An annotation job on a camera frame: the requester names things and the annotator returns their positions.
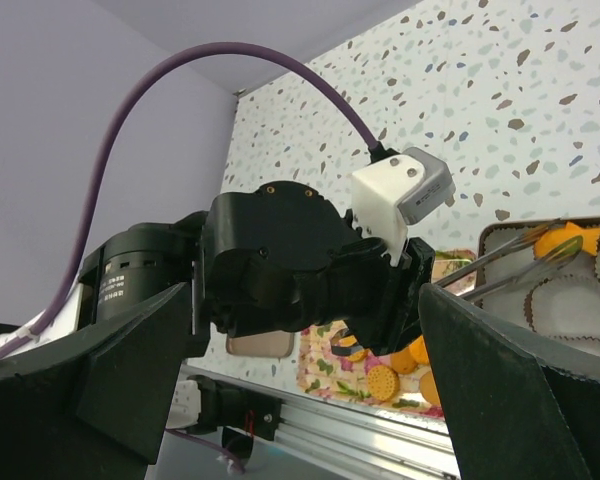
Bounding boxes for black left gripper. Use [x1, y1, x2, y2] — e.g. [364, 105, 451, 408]
[199, 181, 435, 355]

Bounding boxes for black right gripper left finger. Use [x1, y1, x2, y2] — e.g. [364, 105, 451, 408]
[0, 283, 191, 479]

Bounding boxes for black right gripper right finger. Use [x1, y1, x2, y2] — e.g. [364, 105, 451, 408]
[419, 284, 600, 479]

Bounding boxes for round sandwich cookie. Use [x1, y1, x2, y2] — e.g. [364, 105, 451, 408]
[366, 365, 400, 402]
[337, 335, 369, 363]

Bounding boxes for metal tongs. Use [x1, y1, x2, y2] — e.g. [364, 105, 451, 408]
[434, 220, 582, 302]

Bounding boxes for orange fish cookie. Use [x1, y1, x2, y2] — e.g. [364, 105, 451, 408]
[533, 221, 600, 258]
[390, 335, 430, 375]

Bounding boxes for plain round orange cookie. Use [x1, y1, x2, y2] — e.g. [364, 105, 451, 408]
[419, 370, 441, 407]

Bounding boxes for cookie tin with paper cups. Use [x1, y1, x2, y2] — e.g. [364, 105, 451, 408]
[477, 217, 600, 357]

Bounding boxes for floral yellow tray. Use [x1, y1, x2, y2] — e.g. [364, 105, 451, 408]
[297, 248, 481, 421]

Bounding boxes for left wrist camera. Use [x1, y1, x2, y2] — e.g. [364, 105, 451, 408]
[350, 147, 455, 267]

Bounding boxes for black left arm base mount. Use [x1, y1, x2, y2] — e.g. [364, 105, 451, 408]
[166, 375, 282, 469]

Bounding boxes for aluminium table rail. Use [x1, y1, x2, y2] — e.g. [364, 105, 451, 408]
[181, 366, 461, 479]

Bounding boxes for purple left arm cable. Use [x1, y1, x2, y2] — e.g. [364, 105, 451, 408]
[0, 42, 381, 366]

